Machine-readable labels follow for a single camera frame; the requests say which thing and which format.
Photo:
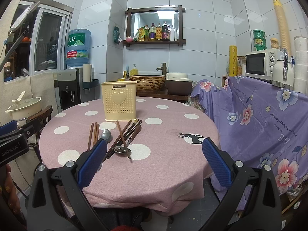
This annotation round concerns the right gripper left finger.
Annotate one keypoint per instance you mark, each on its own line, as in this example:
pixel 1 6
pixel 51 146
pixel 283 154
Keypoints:
pixel 45 208

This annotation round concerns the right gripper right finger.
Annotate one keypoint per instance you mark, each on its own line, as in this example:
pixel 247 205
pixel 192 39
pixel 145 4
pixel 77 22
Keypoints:
pixel 263 207

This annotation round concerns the brown wooden chopstick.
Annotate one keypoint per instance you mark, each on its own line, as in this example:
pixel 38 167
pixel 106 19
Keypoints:
pixel 96 133
pixel 110 150
pixel 123 140
pixel 90 137

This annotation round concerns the black gold chopstick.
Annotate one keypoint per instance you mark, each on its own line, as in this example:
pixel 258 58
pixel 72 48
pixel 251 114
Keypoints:
pixel 127 134

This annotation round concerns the left hand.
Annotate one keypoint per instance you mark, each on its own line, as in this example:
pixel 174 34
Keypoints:
pixel 8 189

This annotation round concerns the cream cooking pot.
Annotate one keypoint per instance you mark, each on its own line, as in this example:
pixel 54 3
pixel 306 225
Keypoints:
pixel 22 109

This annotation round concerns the dark wooden chair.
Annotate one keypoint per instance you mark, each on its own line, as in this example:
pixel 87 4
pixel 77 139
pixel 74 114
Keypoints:
pixel 41 117

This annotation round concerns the purple floral cloth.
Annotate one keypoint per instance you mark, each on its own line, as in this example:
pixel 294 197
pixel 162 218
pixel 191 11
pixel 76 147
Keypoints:
pixel 260 124

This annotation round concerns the grey water dispenser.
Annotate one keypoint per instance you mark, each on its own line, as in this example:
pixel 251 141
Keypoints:
pixel 71 91

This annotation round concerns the paper cup stack holder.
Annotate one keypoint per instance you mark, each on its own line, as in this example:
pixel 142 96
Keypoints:
pixel 88 81

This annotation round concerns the pink polka dot tablecloth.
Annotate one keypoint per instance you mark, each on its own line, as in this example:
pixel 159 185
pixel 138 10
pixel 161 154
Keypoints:
pixel 166 167

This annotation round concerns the blue water jug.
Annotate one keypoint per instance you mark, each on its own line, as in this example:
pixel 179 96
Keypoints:
pixel 77 48

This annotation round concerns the cream plastic utensil holder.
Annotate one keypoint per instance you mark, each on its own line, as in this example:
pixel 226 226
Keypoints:
pixel 119 100

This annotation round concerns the white kettle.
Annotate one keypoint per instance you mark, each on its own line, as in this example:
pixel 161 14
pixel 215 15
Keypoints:
pixel 283 74

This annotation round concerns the white microwave oven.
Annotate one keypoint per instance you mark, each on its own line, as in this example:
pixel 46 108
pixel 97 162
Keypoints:
pixel 260 64

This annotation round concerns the yellow soap dispenser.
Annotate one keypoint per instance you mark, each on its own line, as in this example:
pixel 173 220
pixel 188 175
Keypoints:
pixel 134 71

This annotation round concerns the white brown rice cooker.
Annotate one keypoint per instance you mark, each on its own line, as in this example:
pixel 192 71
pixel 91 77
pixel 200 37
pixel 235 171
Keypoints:
pixel 178 84

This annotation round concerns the woven basin sink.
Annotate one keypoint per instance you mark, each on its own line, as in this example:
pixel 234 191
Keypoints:
pixel 149 83

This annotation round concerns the yellow roll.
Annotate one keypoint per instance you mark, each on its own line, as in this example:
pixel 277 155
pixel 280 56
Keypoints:
pixel 233 60

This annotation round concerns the green hanging packet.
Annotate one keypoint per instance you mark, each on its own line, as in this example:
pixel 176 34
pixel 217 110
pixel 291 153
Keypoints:
pixel 116 35

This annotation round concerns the bronze faucet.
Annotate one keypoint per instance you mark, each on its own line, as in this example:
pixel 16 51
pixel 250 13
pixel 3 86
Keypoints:
pixel 163 68

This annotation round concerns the tall beige mat roll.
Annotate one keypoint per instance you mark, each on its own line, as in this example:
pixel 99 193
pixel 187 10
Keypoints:
pixel 283 26

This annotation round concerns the green stacked containers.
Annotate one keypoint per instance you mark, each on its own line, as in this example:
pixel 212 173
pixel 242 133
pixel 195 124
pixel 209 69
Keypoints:
pixel 259 40

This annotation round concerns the yellow oil bottle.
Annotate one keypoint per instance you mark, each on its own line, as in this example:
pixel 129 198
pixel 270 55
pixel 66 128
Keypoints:
pixel 158 32

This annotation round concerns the dark soy sauce bottle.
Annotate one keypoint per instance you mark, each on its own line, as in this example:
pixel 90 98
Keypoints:
pixel 165 31

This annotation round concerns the dark wooden wall shelf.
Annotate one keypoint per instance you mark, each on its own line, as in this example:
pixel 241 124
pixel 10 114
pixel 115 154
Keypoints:
pixel 141 25

